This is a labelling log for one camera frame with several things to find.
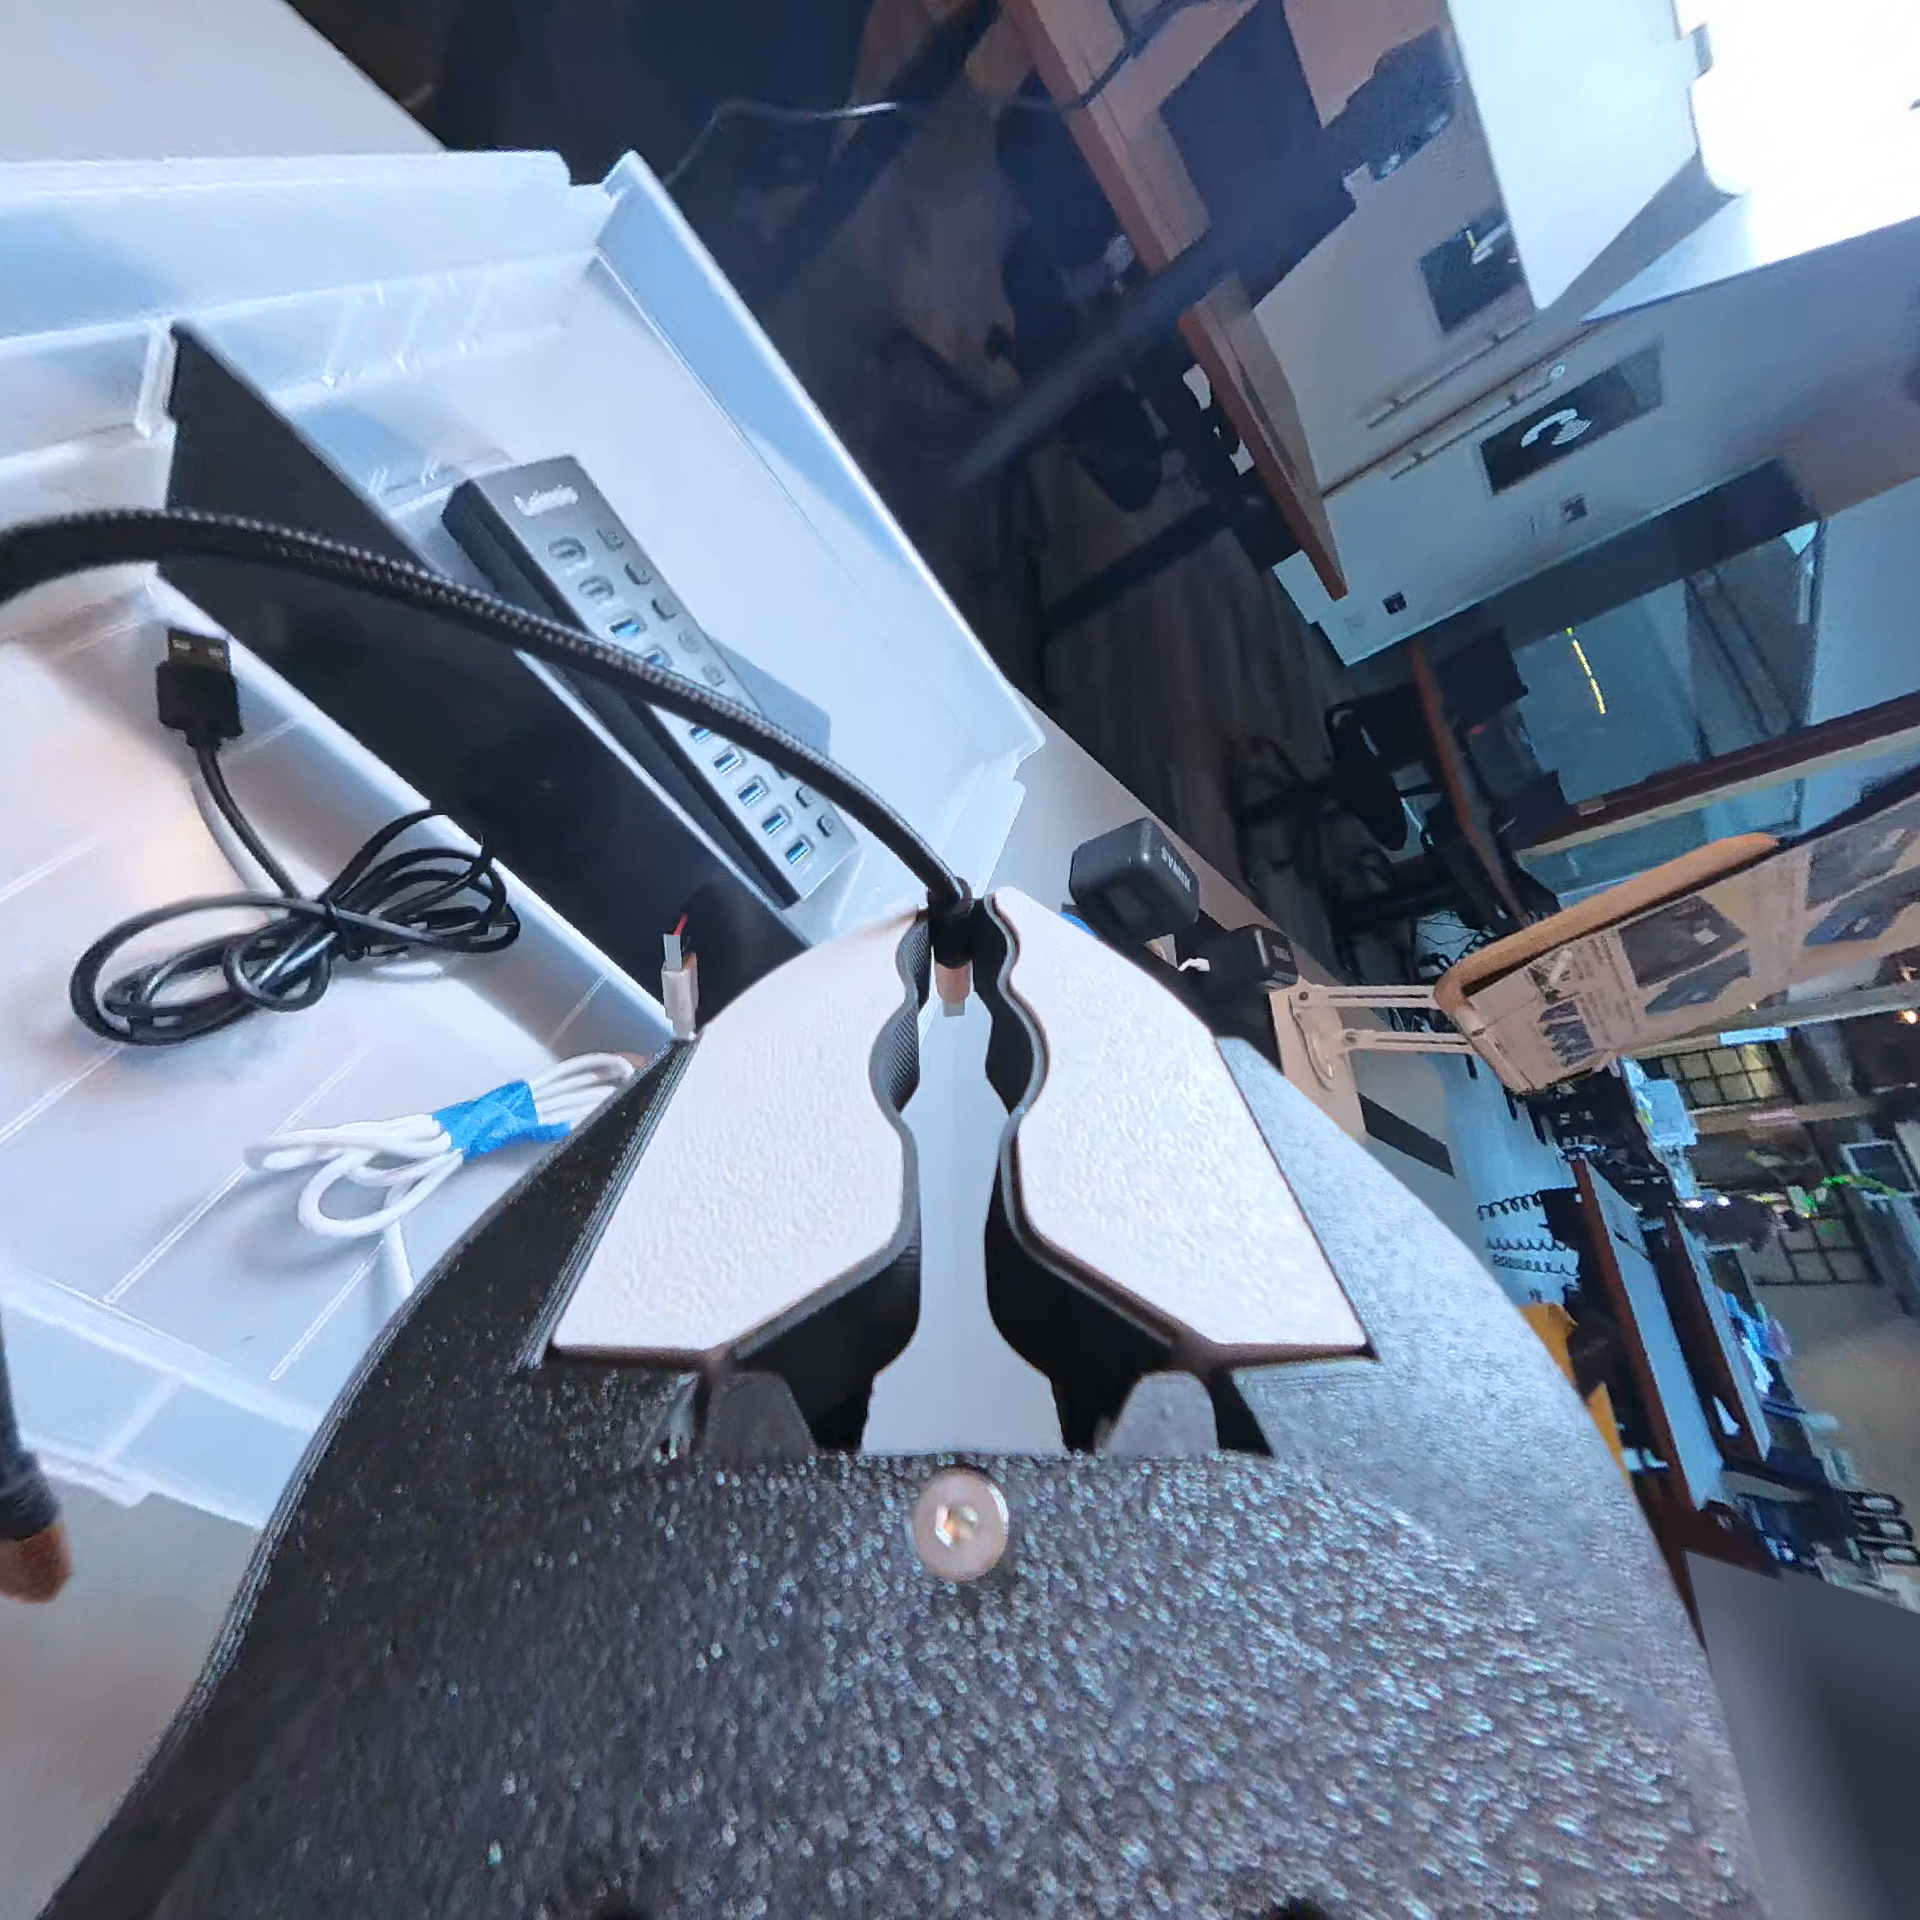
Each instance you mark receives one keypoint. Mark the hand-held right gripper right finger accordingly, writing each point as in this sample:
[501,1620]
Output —
[1170,1185]

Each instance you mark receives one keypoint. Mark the black office chair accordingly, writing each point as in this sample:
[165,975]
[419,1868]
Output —
[1350,779]

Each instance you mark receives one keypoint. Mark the wooden instruction board stand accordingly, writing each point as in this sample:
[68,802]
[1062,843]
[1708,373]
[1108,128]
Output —
[1499,975]

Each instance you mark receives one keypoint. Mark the studio light panel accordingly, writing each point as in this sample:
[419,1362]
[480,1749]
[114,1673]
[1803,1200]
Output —
[1800,90]

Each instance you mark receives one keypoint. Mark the small dark grey device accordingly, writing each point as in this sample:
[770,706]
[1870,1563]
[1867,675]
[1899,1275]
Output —
[1140,886]

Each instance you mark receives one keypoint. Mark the wooden top desk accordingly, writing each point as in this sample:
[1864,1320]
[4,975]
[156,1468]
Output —
[1140,120]

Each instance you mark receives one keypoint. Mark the black usb hub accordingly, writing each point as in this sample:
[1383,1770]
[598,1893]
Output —
[645,660]

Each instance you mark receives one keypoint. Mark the clear plastic bin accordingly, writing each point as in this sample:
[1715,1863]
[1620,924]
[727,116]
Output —
[840,569]

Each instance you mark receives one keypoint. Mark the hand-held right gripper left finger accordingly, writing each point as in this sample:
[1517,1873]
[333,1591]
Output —
[749,1185]

